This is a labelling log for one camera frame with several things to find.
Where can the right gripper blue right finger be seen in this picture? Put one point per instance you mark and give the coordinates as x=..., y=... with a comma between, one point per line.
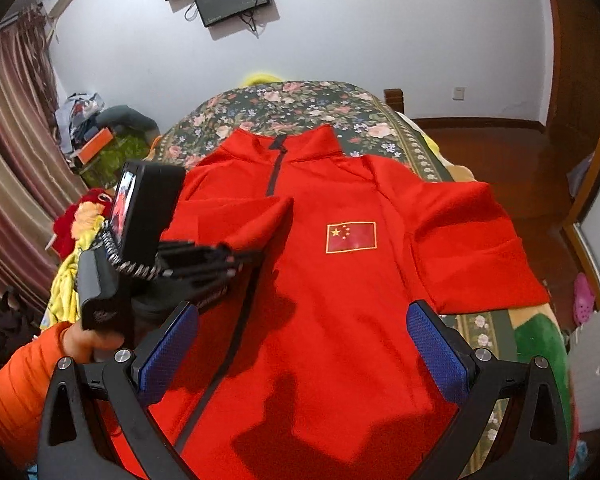
x=532, y=442

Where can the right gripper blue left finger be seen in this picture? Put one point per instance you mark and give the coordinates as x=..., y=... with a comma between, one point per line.
x=74, y=443

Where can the red zip jacket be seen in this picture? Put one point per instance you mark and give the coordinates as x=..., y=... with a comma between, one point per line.
x=340, y=304

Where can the orange sleeved left forearm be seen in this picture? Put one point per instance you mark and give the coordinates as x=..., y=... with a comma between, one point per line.
x=24, y=382

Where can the left hand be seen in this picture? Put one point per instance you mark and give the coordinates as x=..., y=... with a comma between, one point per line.
x=80, y=344

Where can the yellow garment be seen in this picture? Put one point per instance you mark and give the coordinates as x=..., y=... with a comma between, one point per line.
x=64, y=305

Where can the red plush toy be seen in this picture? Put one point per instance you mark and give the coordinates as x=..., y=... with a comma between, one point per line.
x=78, y=218

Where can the black phone on gripper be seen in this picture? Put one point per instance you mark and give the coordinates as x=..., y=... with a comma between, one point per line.
x=144, y=206

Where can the colourful striped blanket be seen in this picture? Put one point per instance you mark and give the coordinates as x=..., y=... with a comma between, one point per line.
x=528, y=177

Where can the pink slipper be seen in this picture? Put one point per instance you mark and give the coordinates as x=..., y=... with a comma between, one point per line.
x=583, y=300

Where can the striped maroon curtain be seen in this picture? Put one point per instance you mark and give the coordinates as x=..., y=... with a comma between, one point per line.
x=36, y=184

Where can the orange box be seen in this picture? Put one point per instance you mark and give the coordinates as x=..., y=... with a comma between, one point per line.
x=92, y=147

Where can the yellow pillow behind bed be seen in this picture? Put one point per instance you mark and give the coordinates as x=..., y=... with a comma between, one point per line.
x=260, y=78

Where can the floral bed cover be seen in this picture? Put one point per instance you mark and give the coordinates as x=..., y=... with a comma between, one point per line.
x=300, y=115

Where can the brown wooden door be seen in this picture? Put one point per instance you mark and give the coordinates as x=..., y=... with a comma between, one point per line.
x=573, y=121

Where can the wall socket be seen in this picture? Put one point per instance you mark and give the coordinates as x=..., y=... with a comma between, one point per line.
x=458, y=94

